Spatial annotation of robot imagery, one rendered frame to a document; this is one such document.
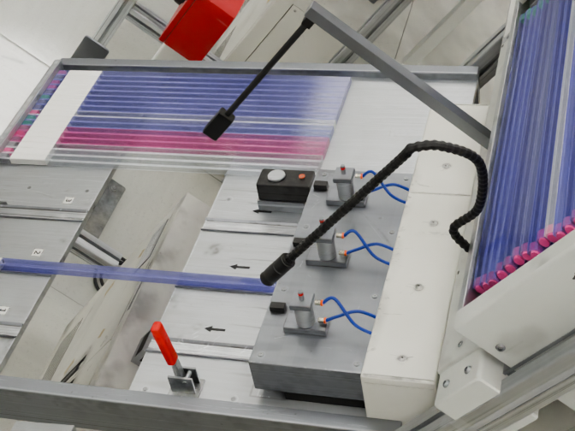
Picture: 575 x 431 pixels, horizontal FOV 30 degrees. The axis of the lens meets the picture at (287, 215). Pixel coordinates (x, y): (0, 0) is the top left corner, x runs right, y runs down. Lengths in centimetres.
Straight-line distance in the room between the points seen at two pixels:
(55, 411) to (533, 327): 61
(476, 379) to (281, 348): 27
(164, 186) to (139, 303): 106
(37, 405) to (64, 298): 119
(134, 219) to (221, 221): 127
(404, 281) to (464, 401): 23
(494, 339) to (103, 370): 85
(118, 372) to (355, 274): 57
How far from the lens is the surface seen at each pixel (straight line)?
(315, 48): 265
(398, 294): 122
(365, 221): 135
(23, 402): 135
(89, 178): 162
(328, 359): 119
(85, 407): 131
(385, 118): 161
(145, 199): 278
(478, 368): 103
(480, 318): 99
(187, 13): 213
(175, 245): 191
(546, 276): 95
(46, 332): 247
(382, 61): 125
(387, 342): 117
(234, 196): 151
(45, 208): 159
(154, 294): 183
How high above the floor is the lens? 203
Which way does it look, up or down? 42 degrees down
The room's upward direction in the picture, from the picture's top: 46 degrees clockwise
